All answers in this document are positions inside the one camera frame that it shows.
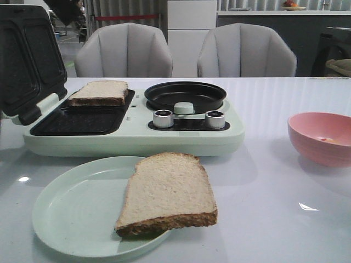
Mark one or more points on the white bread slice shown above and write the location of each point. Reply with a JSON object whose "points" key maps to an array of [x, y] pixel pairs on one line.
{"points": [[168, 190], [100, 93]]}

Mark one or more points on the pink plastic bowl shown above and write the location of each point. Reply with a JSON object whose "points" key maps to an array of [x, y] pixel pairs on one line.
{"points": [[306, 128]]}

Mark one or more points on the orange cooked shrimp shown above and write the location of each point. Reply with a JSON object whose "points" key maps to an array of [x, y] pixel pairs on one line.
{"points": [[330, 140]]}

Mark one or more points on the breakfast maker hinged lid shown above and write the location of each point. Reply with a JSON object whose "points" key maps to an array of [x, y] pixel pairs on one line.
{"points": [[32, 68]]}

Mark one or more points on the left silver control knob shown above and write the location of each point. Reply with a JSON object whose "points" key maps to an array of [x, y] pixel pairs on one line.
{"points": [[163, 119]]}

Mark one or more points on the silver control knob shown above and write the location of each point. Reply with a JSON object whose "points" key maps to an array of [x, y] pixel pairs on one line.
{"points": [[215, 119], [163, 119]]}

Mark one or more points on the right silver control knob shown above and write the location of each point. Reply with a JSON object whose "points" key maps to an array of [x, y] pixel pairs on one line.
{"points": [[215, 119]]}

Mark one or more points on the black round frying pan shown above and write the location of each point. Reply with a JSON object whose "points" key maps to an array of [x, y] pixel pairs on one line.
{"points": [[203, 96]]}

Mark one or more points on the left grey upholstered chair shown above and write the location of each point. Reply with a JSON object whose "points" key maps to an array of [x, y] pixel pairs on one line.
{"points": [[125, 50]]}

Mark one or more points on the grey upholstered chair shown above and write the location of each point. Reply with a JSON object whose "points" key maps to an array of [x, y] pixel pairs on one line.
{"points": [[245, 50], [125, 50]]}

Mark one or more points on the right grey upholstered chair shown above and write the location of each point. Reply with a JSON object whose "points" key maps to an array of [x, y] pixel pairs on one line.
{"points": [[245, 50]]}

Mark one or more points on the white cabinet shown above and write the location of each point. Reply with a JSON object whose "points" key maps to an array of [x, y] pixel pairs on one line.
{"points": [[188, 22]]}

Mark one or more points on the red barrier tape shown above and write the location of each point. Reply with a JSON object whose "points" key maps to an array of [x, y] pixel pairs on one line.
{"points": [[130, 17]]}

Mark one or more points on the mint green round plate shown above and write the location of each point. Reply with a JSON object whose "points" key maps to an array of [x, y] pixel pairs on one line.
{"points": [[75, 214]]}

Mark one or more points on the grey kitchen counter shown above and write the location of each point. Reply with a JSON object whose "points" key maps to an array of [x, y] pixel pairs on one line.
{"points": [[314, 36]]}

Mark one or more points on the fruit plate on counter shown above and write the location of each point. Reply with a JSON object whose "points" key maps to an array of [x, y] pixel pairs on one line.
{"points": [[290, 5]]}

